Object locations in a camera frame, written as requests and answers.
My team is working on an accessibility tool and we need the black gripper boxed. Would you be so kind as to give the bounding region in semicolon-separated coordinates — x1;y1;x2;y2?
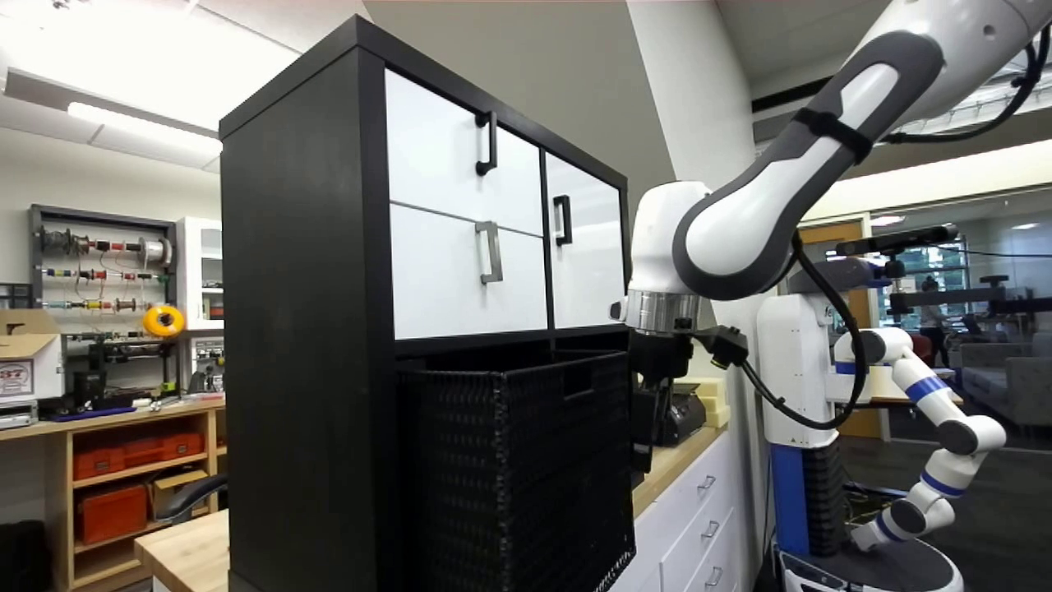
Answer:
628;328;701;486

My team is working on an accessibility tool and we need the black woven container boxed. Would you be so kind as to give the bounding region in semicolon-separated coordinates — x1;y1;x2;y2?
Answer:
397;346;642;592

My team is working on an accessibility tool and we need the black object on counter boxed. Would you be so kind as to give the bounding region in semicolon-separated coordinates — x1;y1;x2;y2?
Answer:
655;384;709;451

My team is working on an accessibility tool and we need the white cabinet with wood top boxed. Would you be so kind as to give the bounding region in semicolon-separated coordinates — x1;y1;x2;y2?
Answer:
606;374;763;592

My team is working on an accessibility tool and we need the white and blue mobile robot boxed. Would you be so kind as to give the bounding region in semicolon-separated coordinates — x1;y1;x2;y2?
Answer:
754;287;1013;592

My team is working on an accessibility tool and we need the white cabinet door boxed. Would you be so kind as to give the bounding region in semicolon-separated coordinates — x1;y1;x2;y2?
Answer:
544;146;628;332

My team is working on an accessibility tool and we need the black shelf unit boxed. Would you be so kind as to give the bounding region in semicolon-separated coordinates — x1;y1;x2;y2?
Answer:
217;14;638;592

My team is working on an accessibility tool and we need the light wooden table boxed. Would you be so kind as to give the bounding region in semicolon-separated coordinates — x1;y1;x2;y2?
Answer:
131;505;234;592

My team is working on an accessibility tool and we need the yellow spool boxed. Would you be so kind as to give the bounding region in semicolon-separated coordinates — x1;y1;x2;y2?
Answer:
142;300;190;346

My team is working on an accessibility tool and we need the long red bin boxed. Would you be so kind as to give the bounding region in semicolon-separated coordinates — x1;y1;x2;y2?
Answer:
68;428;210;482

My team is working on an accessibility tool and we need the wooden shelf unit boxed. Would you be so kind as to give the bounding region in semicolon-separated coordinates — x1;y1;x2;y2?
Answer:
0;392;231;592

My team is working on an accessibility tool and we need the small red bin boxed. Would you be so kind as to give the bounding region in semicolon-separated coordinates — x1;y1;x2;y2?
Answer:
71;481;156;545

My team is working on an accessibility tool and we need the grey tool rack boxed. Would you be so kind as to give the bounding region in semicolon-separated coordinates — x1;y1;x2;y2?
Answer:
26;199;184;414

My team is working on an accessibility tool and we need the cardboard box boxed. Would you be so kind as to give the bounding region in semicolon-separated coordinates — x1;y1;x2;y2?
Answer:
0;305;68;431

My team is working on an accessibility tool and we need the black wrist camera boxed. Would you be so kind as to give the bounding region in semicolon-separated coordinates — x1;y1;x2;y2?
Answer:
697;323;755;371

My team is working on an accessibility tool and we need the black door handle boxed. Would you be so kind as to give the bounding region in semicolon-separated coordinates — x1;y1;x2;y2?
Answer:
549;190;577;249

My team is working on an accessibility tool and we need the silver drawer handle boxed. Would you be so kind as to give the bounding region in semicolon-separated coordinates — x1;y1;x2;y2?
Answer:
474;215;510;290

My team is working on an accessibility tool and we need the white drawer with silver handle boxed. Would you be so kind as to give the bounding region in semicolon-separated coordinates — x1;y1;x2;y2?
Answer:
388;199;552;346

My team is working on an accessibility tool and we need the black drawer handle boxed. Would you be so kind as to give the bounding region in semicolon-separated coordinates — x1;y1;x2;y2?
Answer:
470;104;504;181

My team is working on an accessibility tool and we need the white drawer with black handle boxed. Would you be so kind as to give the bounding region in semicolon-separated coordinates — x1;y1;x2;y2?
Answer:
380;65;549;235

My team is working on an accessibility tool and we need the black cable strap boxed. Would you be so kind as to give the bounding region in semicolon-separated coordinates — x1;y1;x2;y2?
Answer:
793;104;878;167

